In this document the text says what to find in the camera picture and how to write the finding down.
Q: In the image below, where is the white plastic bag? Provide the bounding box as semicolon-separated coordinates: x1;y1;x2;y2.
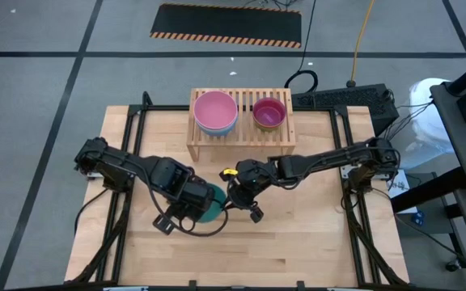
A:
394;78;455;169

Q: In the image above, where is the white printed paper sheet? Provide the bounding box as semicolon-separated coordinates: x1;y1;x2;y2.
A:
386;169;418;214

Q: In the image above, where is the red translucent bowl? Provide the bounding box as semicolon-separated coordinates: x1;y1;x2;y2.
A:
252;96;287;130

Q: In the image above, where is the yellow extension cable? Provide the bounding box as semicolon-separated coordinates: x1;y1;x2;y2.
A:
349;0;376;88

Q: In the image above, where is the black metal table frame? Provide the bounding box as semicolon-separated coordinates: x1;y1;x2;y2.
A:
70;91;410;291

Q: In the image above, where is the blue bowl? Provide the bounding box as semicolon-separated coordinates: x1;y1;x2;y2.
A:
197;119;239;137

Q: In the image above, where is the wooden slatted shelf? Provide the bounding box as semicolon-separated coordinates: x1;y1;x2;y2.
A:
186;87;297;163

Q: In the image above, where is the green translucent bowl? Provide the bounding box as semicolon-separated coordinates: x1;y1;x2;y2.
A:
253;119;286;133

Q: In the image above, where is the teal bowl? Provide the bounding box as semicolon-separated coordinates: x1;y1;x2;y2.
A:
194;182;229;224

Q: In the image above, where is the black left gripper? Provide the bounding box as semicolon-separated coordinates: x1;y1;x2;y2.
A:
152;179;218;236

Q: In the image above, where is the black coiled cable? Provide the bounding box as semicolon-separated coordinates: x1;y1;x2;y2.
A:
283;0;320;95

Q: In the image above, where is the pink bowl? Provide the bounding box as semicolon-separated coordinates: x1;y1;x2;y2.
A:
193;90;239;131

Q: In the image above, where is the black hazard-striped floor mat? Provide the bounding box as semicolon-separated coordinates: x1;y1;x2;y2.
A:
149;2;303;49

